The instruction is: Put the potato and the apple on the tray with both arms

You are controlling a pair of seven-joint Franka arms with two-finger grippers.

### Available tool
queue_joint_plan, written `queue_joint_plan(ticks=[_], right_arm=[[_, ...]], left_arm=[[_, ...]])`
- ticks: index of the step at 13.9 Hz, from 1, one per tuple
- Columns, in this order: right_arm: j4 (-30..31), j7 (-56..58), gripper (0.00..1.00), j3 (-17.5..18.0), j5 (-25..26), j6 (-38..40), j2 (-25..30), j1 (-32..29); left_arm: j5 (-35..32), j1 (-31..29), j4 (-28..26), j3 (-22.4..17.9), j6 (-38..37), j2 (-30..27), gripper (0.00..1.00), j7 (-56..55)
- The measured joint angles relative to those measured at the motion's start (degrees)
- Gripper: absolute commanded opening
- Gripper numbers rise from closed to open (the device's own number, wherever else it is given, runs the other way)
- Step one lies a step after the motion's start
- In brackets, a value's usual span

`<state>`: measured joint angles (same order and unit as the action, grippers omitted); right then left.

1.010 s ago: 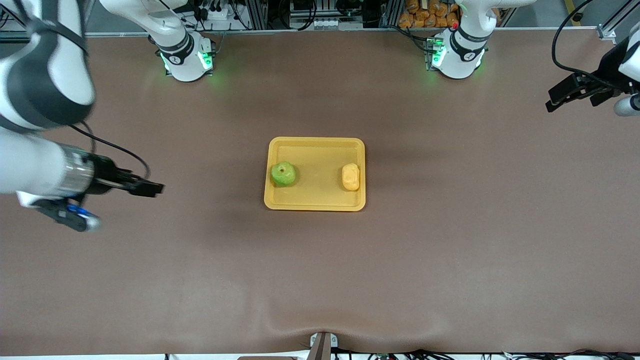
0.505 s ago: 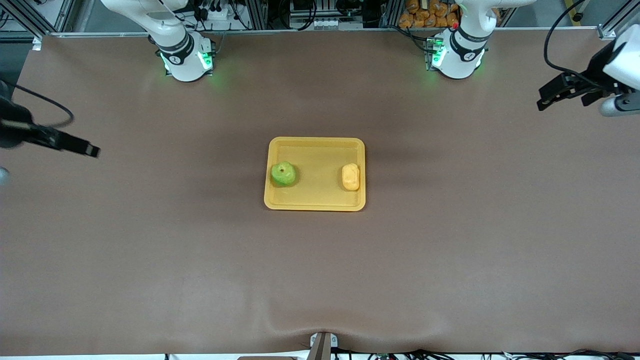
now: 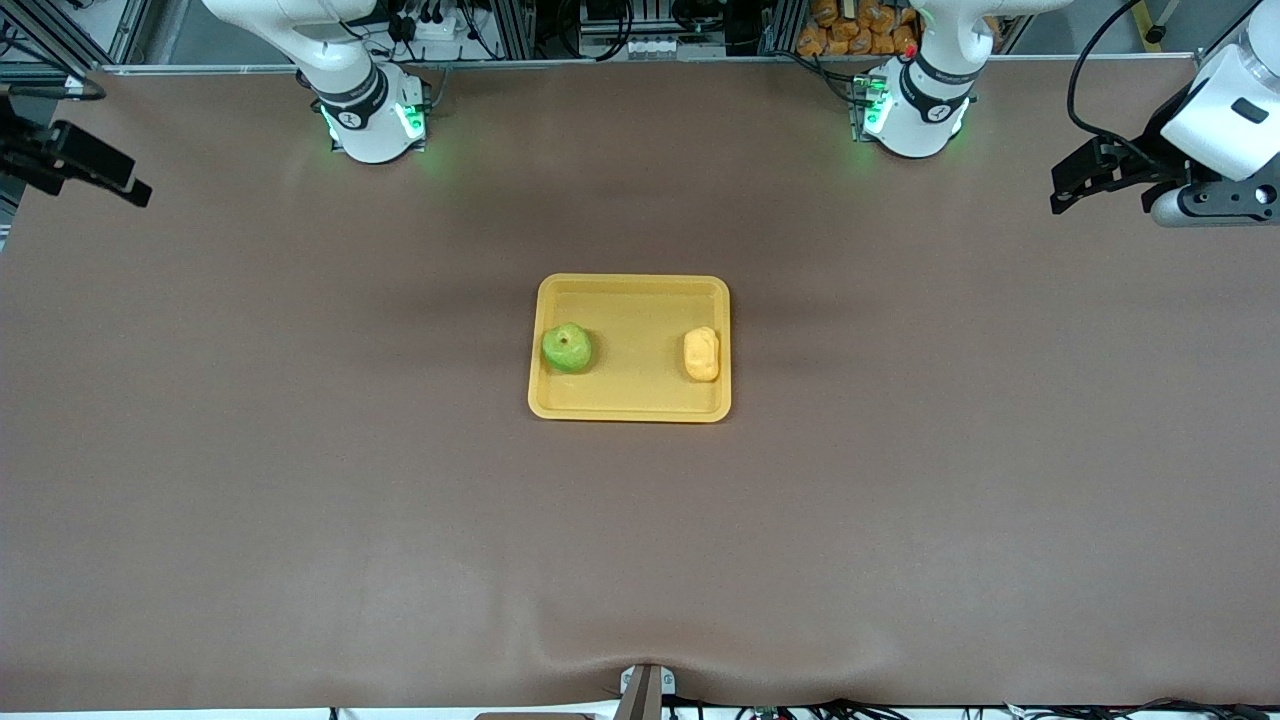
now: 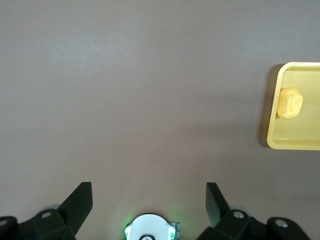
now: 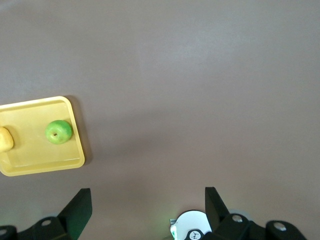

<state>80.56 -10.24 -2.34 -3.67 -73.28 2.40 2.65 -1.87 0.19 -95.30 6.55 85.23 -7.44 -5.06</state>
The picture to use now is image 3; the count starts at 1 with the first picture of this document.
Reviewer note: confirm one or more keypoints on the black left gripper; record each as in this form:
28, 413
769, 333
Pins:
1152, 147

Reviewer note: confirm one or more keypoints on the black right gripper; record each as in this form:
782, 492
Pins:
22, 152

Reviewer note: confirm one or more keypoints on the yellow potato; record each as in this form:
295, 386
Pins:
701, 355

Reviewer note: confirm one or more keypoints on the green apple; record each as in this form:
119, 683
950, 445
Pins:
567, 350

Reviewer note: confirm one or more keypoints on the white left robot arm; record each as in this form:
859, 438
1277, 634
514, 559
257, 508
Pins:
930, 100

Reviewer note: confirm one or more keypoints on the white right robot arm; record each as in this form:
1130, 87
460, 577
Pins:
370, 110

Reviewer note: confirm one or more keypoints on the yellow plastic tray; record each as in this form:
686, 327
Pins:
635, 390

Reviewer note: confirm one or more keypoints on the orange snack pile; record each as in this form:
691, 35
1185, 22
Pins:
850, 25

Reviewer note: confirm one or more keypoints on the white power strip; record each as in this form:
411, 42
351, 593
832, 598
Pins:
440, 40

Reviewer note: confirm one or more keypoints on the brown table mat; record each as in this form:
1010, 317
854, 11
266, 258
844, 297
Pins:
640, 550

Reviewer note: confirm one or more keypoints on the metal table clamp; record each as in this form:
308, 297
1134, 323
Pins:
645, 690

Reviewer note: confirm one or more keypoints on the aluminium frame post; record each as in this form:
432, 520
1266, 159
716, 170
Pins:
782, 25
512, 25

